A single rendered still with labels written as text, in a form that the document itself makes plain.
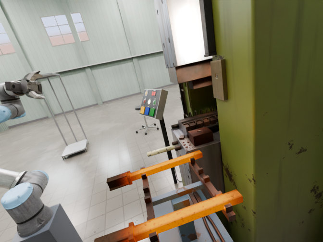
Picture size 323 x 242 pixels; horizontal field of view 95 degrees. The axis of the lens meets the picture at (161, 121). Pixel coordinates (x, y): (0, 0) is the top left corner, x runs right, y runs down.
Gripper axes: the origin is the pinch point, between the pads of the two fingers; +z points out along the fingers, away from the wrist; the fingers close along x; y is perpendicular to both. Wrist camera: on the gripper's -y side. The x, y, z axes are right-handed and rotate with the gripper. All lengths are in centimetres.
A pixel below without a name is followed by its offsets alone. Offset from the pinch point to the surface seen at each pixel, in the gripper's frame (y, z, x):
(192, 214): -24, 81, 46
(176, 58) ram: 17, 73, -8
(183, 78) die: 26, 75, 1
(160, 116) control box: 72, 46, 24
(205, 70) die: 30, 87, -3
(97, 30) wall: 744, -513, -486
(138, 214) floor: 74, 15, 127
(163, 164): -3, 68, 41
